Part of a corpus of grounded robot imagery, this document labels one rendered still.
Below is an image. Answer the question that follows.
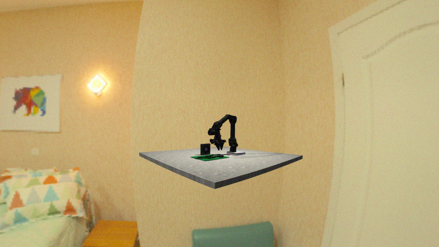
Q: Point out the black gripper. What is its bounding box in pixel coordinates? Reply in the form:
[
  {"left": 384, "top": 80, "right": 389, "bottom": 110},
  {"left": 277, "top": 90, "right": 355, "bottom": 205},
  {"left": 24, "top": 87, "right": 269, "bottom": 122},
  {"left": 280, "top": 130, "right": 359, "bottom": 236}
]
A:
[{"left": 211, "top": 134, "right": 226, "bottom": 150}]

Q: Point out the green circuit board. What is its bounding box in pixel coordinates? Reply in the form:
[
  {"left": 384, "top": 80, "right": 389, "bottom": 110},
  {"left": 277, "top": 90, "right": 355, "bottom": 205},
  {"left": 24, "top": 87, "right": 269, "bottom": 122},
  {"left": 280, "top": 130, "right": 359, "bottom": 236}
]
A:
[{"left": 191, "top": 154, "right": 222, "bottom": 161}]

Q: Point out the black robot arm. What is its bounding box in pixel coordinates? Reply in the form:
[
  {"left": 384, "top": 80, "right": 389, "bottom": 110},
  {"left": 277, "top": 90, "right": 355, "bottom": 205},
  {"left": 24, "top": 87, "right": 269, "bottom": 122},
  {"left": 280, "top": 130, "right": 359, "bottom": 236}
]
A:
[{"left": 208, "top": 114, "right": 238, "bottom": 152}]

